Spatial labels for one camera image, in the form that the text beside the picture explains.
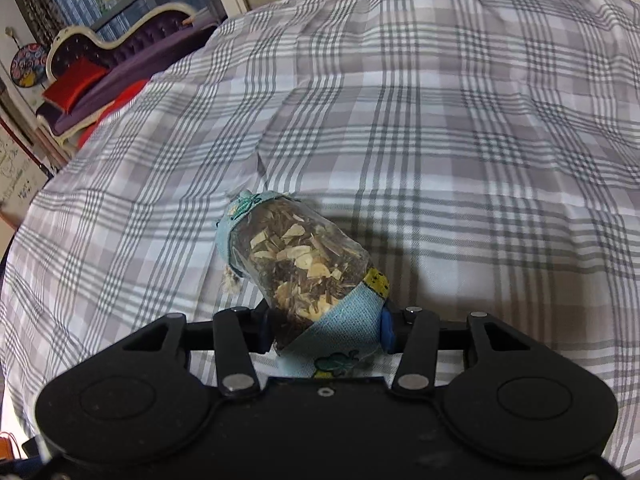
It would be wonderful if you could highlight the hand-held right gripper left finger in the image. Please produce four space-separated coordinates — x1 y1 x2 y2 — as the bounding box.
120 300 275 400

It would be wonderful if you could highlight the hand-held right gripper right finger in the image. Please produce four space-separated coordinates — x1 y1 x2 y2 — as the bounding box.
379 305 543 395

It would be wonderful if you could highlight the herb sachet with blue fabric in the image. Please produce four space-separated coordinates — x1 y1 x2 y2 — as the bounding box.
215 190 391 380

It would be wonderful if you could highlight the grey plaid blanket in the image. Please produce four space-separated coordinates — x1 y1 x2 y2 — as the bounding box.
0 0 640 480

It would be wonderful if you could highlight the red cloth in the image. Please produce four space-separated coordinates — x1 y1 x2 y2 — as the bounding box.
75 77 151 148

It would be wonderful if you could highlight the white cartoon cabinet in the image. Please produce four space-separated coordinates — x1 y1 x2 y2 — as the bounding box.
0 120 51 206

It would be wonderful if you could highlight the purple chaise sofa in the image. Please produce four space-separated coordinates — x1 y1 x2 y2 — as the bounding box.
36 2 223 146

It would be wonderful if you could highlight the red cushion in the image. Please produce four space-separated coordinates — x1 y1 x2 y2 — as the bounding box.
41 56 108 112

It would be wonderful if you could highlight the round colourful plate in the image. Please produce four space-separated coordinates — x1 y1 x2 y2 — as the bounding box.
10 42 49 88

